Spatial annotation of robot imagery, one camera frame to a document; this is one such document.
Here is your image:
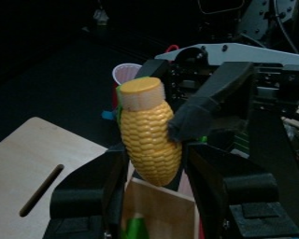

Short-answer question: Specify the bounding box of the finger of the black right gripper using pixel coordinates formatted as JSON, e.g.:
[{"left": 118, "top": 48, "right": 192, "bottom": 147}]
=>
[
  {"left": 166, "top": 61, "right": 256, "bottom": 143},
  {"left": 133, "top": 59, "right": 172, "bottom": 79}
]

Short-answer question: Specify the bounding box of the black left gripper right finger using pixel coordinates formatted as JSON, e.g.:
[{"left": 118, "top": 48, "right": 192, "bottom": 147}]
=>
[{"left": 181, "top": 141, "right": 299, "bottom": 239}]

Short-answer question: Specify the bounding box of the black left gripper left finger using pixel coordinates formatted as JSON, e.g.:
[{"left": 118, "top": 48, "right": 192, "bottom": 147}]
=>
[{"left": 42, "top": 144, "right": 130, "bottom": 239}]

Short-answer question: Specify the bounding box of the yellow toy corn cob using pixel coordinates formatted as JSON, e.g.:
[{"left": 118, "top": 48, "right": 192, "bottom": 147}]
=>
[{"left": 114, "top": 77, "right": 184, "bottom": 188}]

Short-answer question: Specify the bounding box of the green toy piece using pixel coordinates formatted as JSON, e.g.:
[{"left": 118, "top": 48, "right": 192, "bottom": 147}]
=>
[{"left": 121, "top": 214, "right": 150, "bottom": 239}]

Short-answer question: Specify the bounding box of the brown paper bag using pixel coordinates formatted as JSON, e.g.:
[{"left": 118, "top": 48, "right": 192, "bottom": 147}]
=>
[{"left": 121, "top": 176, "right": 205, "bottom": 239}]

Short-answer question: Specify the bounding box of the small blue piece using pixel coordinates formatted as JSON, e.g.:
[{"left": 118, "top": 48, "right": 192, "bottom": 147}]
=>
[{"left": 99, "top": 109, "right": 117, "bottom": 121}]

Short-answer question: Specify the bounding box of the pale wooden box with slot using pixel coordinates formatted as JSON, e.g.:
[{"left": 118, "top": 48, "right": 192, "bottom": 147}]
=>
[{"left": 0, "top": 116, "right": 109, "bottom": 239}]

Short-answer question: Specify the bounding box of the red cup with handle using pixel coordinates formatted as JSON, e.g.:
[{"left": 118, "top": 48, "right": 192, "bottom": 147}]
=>
[{"left": 110, "top": 44, "right": 180, "bottom": 110}]

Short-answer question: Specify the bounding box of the grey frame corner bracket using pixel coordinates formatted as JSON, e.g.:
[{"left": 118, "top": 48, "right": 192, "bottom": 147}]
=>
[{"left": 91, "top": 7, "right": 110, "bottom": 27}]

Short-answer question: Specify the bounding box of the thin white cable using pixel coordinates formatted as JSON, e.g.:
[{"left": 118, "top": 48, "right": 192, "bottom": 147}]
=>
[{"left": 196, "top": 0, "right": 245, "bottom": 16}]

